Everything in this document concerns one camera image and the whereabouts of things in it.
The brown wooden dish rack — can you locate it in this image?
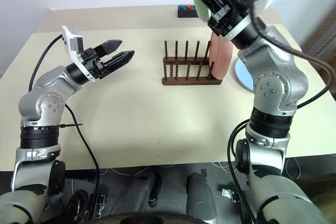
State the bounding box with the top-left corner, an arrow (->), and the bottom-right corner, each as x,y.
162,39 -> 223,86

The black button box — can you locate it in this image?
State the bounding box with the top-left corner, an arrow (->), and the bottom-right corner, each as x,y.
177,4 -> 202,19

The red plate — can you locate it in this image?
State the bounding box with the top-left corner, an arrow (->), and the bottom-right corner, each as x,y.
209,34 -> 234,80

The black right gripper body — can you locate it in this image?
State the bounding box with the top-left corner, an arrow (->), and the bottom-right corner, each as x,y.
207,0 -> 253,37

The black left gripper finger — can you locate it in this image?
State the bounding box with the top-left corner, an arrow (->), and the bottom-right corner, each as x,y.
104,49 -> 136,73
93,39 -> 123,59

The blue plate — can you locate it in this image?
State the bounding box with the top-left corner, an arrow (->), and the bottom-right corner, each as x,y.
234,57 -> 255,91

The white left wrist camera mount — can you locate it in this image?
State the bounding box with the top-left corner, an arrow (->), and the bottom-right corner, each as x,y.
61,25 -> 95,82

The dark grey rounded shape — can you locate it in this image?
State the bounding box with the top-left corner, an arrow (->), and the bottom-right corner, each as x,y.
120,173 -> 161,211
186,173 -> 217,219

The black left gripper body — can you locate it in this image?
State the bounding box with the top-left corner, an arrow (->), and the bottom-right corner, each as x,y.
81,48 -> 109,79

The beige table cover sheet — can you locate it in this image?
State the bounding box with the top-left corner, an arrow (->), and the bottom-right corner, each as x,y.
0,26 -> 336,169

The silver metal latch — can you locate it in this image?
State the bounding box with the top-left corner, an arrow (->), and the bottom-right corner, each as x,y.
222,188 -> 239,204
90,194 -> 106,218

